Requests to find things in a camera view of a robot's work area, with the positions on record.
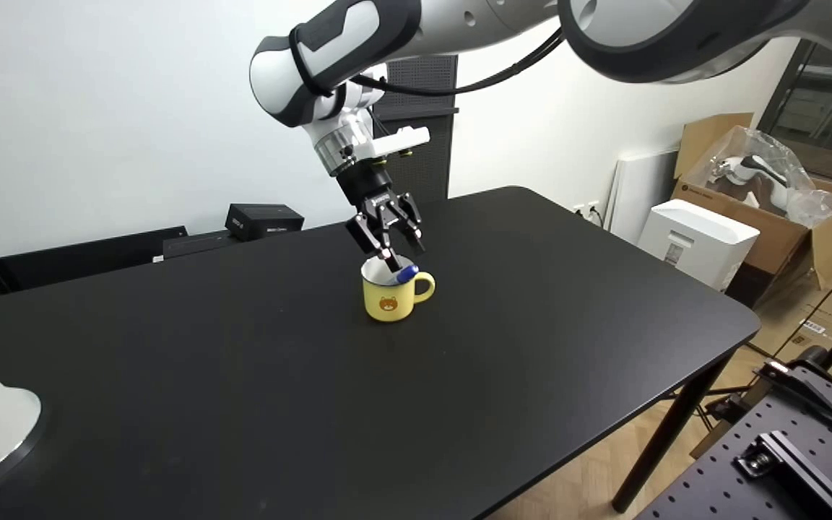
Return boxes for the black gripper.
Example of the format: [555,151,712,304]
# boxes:
[337,155,426,273]

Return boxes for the yellow enamel mug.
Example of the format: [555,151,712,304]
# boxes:
[358,253,438,327]

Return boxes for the dark grey door panel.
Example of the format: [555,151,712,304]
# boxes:
[367,52,461,203]

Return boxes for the small black box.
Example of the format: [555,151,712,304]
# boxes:
[223,203,305,242]

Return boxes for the white flat appliance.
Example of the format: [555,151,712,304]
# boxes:
[604,141,682,242]

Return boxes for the black low side desk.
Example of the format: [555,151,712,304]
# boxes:
[0,226,189,310]

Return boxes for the black table leg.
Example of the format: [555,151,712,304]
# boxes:
[610,349,735,515]

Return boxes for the clear plastic bag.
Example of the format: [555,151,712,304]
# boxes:
[705,125,832,227]

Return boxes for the brown cardboard box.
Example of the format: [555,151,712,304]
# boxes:
[672,110,832,291]

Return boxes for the black perforated metal board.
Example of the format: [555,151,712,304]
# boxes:
[639,362,832,520]

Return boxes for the black framed glass door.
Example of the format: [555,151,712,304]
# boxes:
[757,38,832,197]

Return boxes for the short black metal clamp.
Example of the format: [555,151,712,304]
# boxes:
[758,357,832,431]

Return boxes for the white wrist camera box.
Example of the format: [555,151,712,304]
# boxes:
[367,125,433,162]

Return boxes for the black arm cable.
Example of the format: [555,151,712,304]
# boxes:
[353,25,568,97]

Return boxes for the long black metal bracket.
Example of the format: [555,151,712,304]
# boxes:
[734,428,832,520]

